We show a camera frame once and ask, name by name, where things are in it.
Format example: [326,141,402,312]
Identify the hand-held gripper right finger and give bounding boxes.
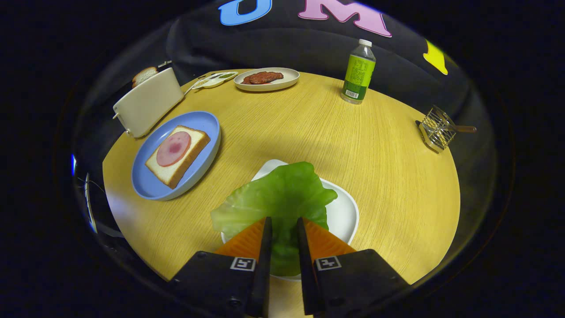
[297,216,411,316]

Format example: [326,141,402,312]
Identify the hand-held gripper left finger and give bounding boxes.
[170,216,273,318]

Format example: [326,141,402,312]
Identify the green lettuce leaf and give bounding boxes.
[211,161,338,277]

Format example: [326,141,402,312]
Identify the plain toast bread slice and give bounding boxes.
[132,66,158,88]

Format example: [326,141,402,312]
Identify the white square plate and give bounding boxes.
[221,159,360,282]

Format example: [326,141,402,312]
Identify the bread slice under ham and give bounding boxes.
[145,125,211,189]

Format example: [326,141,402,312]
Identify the pink ham slice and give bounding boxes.
[156,131,192,167]

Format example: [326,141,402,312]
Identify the blue round plate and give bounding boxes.
[131,110,221,201]

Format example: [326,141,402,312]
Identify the white side table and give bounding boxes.
[84,173,98,234]

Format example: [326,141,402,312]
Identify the beige round plate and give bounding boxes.
[234,67,300,92]

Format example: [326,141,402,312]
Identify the white divided dish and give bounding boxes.
[192,71,239,90]

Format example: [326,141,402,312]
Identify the white toaster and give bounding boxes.
[113,67,185,138]

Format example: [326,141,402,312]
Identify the green label drink bottle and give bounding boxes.
[341,39,377,105]

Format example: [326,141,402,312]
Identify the black backdrop cloth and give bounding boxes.
[75,0,482,133]

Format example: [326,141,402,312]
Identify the wire rack with wooden handle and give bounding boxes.
[415,105,478,154]

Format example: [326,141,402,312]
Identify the white toaster cable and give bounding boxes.
[184,76,209,95]

